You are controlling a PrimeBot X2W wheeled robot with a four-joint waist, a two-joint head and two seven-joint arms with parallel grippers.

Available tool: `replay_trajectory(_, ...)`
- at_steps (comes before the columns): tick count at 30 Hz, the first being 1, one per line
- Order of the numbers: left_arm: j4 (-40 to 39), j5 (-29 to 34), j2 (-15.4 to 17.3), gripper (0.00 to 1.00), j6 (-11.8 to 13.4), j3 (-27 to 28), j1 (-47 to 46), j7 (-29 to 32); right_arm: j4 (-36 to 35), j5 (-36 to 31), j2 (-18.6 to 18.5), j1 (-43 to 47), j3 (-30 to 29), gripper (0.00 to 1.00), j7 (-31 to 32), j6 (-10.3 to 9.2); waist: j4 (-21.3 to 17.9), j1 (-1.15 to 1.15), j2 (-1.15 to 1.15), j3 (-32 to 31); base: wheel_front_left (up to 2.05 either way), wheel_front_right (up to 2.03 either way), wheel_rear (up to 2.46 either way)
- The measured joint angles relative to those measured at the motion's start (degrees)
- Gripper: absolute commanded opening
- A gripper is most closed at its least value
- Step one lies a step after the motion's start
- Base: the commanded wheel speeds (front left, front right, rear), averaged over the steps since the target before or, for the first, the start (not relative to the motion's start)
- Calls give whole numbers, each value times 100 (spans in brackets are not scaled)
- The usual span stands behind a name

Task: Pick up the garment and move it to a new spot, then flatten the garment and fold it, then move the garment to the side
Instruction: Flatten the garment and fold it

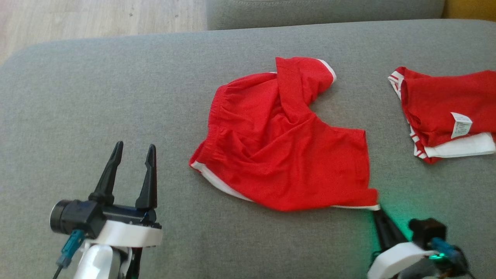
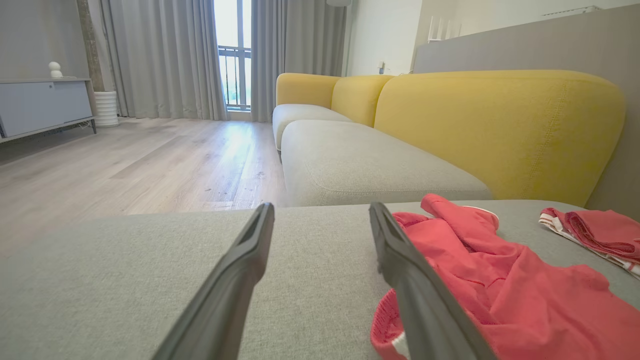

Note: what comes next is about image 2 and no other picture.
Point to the grey television cabinet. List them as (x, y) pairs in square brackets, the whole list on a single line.
[(45, 105)]

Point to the grey sofa seat cushion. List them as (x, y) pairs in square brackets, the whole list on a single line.
[(365, 165), (300, 116)]

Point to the red shorts with white stripe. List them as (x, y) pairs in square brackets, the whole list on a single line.
[(525, 300)]

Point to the small white figurine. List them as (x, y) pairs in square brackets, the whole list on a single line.
[(55, 70)]

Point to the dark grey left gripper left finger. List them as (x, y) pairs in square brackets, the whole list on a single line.
[(225, 305)]

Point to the wide yellow sofa backrest cushion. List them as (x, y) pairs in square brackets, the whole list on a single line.
[(500, 135)]

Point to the grey pleated curtain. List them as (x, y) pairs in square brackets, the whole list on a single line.
[(300, 40), (165, 60)]

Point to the white ribbed plant pot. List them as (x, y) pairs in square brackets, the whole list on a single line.
[(106, 107)]

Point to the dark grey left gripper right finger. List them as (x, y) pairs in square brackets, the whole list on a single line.
[(425, 310)]

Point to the large grey fabric ottoman seat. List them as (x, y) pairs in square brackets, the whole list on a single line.
[(125, 280)]

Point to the red shirt with white sleeves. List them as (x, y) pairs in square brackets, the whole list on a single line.
[(600, 230)]

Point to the white slatted rack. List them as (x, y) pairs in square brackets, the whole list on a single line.
[(442, 30)]

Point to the window with balcony railing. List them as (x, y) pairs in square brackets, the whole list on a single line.
[(235, 50)]

